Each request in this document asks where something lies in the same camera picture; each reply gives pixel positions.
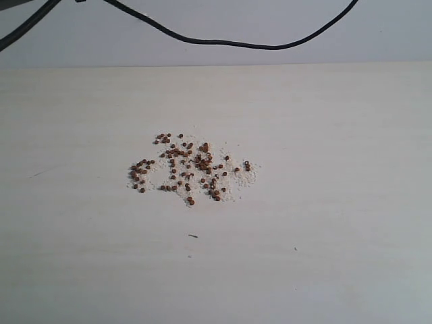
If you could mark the brown pellets and crumbs pile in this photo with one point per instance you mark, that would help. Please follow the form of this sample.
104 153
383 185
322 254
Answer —
189 167

